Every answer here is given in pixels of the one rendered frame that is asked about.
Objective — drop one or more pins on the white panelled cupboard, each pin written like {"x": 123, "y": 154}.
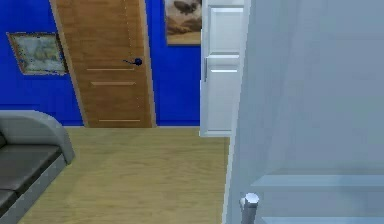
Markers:
{"x": 221, "y": 83}

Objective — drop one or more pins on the framed brown landscape picture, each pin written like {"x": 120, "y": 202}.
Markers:
{"x": 183, "y": 21}

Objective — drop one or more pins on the brown wooden room door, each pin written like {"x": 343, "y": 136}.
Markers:
{"x": 110, "y": 50}

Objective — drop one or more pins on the pale grey room door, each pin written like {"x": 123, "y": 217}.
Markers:
{"x": 310, "y": 110}

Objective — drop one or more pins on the framed map picture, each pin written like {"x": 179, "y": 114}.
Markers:
{"x": 38, "y": 53}

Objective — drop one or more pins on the grey sofa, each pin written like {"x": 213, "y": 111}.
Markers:
{"x": 26, "y": 160}

